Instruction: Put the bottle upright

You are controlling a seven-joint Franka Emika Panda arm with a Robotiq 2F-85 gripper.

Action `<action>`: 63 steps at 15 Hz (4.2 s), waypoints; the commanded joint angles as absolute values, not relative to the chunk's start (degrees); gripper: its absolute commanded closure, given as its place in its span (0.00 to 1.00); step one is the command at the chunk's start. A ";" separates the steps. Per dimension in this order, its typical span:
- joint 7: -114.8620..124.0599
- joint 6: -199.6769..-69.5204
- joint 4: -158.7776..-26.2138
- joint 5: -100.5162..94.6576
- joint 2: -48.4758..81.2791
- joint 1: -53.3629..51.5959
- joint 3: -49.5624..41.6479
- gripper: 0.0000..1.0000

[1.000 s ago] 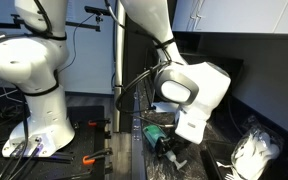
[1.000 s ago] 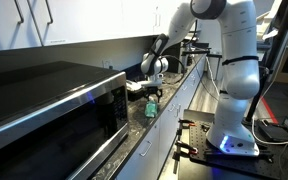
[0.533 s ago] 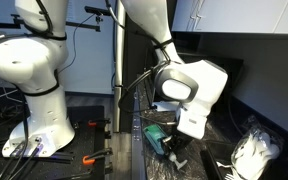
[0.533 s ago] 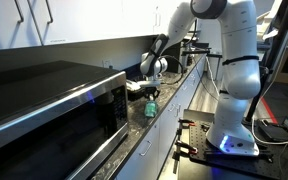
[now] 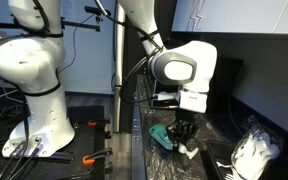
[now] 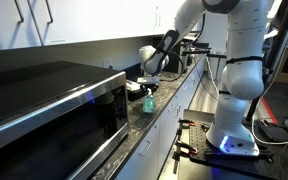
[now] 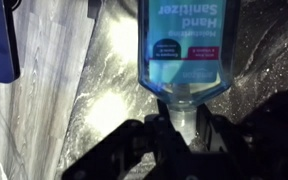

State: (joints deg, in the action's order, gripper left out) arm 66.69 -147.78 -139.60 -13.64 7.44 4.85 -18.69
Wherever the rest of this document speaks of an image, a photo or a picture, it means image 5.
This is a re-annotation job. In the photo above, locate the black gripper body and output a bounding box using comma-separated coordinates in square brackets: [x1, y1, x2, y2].
[174, 109, 204, 126]

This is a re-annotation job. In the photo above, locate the green soap pump bottle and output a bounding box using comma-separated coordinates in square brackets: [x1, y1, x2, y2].
[148, 123, 200, 160]

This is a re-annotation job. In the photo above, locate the black plastic tray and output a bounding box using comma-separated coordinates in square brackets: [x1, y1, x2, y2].
[200, 139, 248, 180]

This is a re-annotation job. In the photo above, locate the white plastic fork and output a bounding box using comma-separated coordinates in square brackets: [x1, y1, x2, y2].
[216, 161, 236, 170]

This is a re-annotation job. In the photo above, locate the black steel microwave oven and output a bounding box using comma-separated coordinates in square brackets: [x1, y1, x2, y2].
[213, 56, 245, 116]

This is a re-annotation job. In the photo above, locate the clear bag of white cutlery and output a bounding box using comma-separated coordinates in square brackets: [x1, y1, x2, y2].
[230, 114, 286, 180]

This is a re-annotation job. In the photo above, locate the black clamp with orange tip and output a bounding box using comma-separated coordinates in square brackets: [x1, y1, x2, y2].
[87, 117, 112, 128]
[82, 147, 114, 166]

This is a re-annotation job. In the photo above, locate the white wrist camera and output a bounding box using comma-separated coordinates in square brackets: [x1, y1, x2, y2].
[153, 91, 180, 102]

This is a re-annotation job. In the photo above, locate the silver metal vertical post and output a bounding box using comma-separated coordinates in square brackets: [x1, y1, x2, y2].
[112, 0, 127, 133]

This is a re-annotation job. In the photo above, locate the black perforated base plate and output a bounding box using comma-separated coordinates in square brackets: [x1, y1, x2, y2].
[0, 105, 114, 180]

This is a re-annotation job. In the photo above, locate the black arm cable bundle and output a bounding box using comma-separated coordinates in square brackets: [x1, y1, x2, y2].
[94, 0, 182, 111]

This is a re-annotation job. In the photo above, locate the white wall cabinet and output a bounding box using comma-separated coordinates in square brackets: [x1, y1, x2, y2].
[171, 0, 288, 35]

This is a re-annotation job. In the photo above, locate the thin black camera cable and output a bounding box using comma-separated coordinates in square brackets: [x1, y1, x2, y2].
[57, 14, 100, 75]

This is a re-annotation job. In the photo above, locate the black stereo camera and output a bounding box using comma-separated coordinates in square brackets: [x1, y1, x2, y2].
[84, 5, 113, 17]

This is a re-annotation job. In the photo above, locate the black camera mounting bar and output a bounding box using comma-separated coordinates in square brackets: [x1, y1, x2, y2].
[0, 19, 102, 33]

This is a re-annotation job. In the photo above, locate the thick black robot base cable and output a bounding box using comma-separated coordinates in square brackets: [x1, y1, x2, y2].
[0, 139, 44, 180]

